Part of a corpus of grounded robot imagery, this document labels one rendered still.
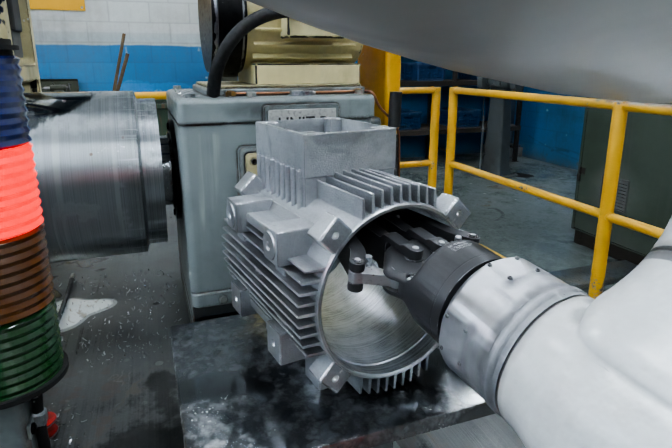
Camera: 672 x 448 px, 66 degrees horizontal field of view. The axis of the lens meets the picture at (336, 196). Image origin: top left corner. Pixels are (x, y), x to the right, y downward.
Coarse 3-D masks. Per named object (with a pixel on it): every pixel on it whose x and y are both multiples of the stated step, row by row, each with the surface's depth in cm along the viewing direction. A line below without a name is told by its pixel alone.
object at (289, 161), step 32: (256, 128) 56; (288, 128) 57; (320, 128) 59; (352, 128) 57; (384, 128) 50; (288, 160) 49; (320, 160) 47; (352, 160) 49; (384, 160) 50; (288, 192) 50
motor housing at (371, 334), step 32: (320, 192) 47; (352, 192) 44; (384, 192) 43; (416, 192) 43; (256, 224) 48; (352, 224) 41; (448, 224) 46; (256, 256) 48; (320, 256) 41; (256, 288) 49; (288, 288) 43; (320, 288) 40; (288, 320) 43; (320, 320) 41; (352, 320) 55; (384, 320) 53; (320, 352) 42; (352, 352) 48; (384, 352) 49; (416, 352) 48; (352, 384) 46; (384, 384) 46
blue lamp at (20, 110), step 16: (0, 64) 25; (16, 64) 26; (0, 80) 25; (16, 80) 26; (0, 96) 25; (16, 96) 26; (0, 112) 25; (16, 112) 26; (0, 128) 25; (16, 128) 26; (0, 144) 25; (16, 144) 26
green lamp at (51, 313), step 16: (48, 304) 29; (32, 320) 28; (48, 320) 29; (0, 336) 27; (16, 336) 27; (32, 336) 28; (48, 336) 29; (0, 352) 27; (16, 352) 27; (32, 352) 28; (48, 352) 29; (0, 368) 27; (16, 368) 28; (32, 368) 28; (48, 368) 29; (0, 384) 27; (16, 384) 28; (32, 384) 28; (0, 400) 27
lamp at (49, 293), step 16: (16, 240) 26; (32, 240) 28; (0, 256) 26; (16, 256) 27; (32, 256) 28; (48, 256) 30; (0, 272) 26; (16, 272) 27; (32, 272) 28; (48, 272) 29; (0, 288) 26; (16, 288) 27; (32, 288) 28; (48, 288) 29; (0, 304) 26; (16, 304) 27; (32, 304) 28; (0, 320) 27; (16, 320) 27
